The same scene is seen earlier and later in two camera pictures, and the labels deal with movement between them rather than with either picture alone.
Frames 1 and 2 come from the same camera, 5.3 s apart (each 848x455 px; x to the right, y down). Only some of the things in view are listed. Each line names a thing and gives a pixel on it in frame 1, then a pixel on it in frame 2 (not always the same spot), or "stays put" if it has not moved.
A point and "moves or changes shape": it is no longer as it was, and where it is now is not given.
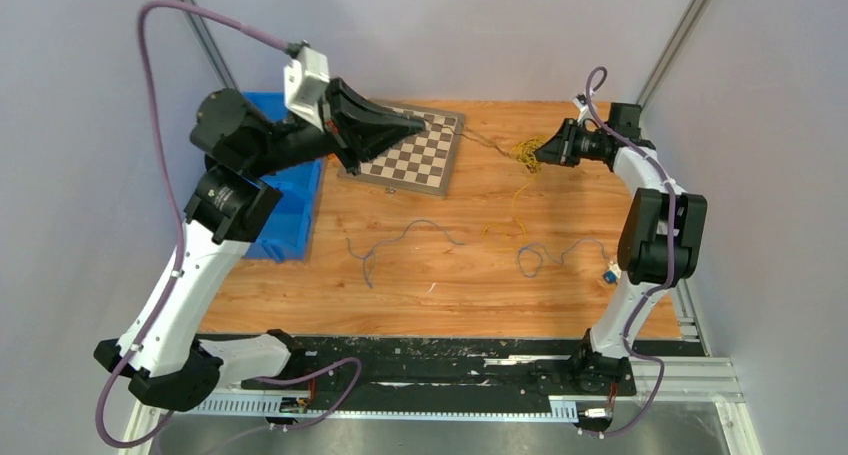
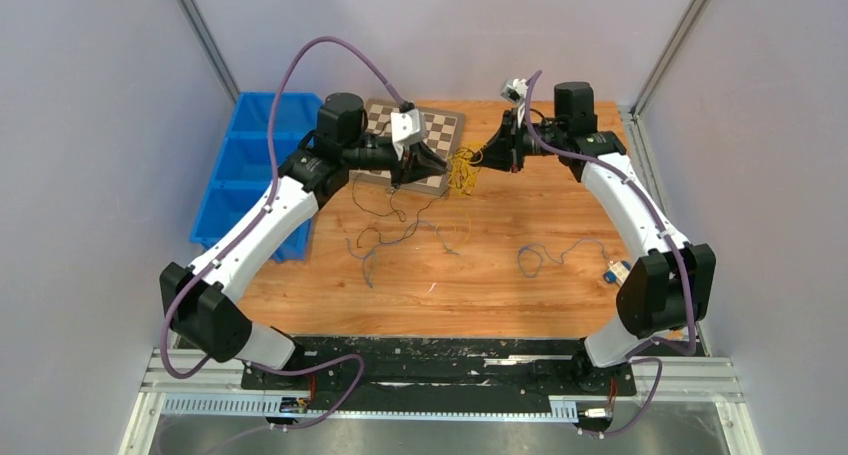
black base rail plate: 445,375 stays put
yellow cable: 525,153 moves or changes shape
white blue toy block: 613,273 stays put
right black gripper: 561,148 → 505,150
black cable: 471,137 → 401,214
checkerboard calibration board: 424,162 stays put
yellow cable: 512,220 → 455,231
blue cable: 539,269 stays put
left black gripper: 360,130 → 419,163
